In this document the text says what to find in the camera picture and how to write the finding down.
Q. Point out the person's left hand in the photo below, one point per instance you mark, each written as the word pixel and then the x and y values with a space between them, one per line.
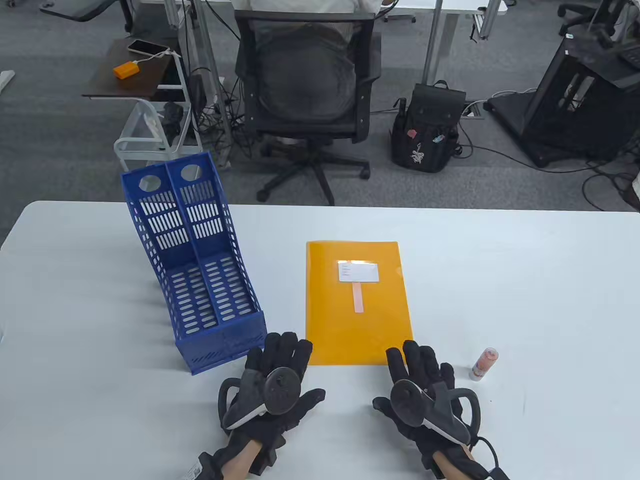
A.
pixel 287 350

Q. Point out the person's right hand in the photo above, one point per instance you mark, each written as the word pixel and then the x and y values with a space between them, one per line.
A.
pixel 420 360

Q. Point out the pink glue stick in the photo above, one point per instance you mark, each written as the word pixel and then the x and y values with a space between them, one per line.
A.
pixel 484 362

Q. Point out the orange L-shaped folder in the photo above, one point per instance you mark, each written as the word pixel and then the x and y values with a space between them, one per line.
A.
pixel 350 335

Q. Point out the person's right forearm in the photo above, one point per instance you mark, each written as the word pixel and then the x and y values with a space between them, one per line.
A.
pixel 450 467

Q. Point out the person's left forearm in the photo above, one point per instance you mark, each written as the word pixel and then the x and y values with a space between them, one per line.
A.
pixel 237 460

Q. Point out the black and white hand controller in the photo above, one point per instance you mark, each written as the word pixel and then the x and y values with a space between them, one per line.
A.
pixel 407 400
pixel 282 387

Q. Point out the blue plastic file rack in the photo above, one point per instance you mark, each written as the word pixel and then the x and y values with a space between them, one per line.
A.
pixel 220 342

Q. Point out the white paper label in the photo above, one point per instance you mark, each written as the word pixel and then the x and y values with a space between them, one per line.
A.
pixel 358 271

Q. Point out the black mesh office chair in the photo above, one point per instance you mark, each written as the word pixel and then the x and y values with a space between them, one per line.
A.
pixel 310 127

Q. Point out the black backpack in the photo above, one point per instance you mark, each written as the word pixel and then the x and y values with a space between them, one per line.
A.
pixel 430 125

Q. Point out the white rolling cart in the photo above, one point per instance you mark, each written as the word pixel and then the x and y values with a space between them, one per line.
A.
pixel 140 152

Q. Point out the floor power outlet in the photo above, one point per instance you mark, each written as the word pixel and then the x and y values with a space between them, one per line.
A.
pixel 473 110

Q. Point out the black handheld device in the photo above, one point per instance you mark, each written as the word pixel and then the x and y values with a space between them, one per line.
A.
pixel 172 117

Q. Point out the black equipment stand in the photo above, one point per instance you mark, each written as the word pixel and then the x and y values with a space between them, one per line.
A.
pixel 565 115

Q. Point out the white desk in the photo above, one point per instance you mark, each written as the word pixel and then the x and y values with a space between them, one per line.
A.
pixel 434 40

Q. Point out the orange power bank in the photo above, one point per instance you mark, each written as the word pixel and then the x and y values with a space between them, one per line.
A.
pixel 125 70

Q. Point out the brown side table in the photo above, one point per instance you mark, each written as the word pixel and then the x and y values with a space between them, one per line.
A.
pixel 107 80

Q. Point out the white smartphone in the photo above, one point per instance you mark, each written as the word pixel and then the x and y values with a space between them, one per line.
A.
pixel 147 47

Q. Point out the black swivel chair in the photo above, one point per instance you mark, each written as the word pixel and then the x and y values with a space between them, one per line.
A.
pixel 580 12

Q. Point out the white desk foot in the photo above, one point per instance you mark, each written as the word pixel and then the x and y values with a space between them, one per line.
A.
pixel 5 80

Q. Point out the dark grey chair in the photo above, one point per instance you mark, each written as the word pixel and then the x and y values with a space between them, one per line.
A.
pixel 85 10

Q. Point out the black wrist camera unit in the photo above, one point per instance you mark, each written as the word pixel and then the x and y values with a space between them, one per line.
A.
pixel 197 470
pixel 495 474

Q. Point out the grey metal desk frame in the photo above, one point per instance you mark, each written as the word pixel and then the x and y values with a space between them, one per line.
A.
pixel 212 75

